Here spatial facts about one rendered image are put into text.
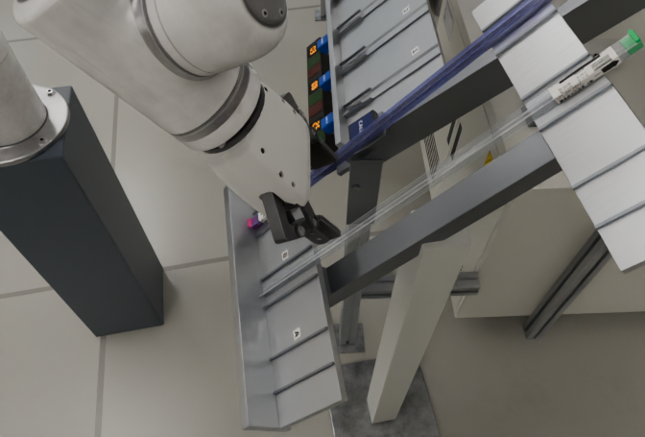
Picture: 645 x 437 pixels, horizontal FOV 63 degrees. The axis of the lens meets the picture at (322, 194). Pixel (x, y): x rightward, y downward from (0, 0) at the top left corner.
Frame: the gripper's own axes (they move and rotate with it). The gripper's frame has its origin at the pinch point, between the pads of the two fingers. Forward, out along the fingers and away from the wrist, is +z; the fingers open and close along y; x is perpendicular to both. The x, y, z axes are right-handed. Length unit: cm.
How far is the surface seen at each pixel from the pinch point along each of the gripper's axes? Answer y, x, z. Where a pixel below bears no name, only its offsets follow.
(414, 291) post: 2.8, -0.1, 23.6
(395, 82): -31.0, 2.5, 19.6
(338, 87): -36.1, -8.5, 20.5
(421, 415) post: 6, -27, 90
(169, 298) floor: -26, -86, 58
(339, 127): -26.3, -8.1, 19.4
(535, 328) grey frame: -13, 2, 103
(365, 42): -45, -3, 21
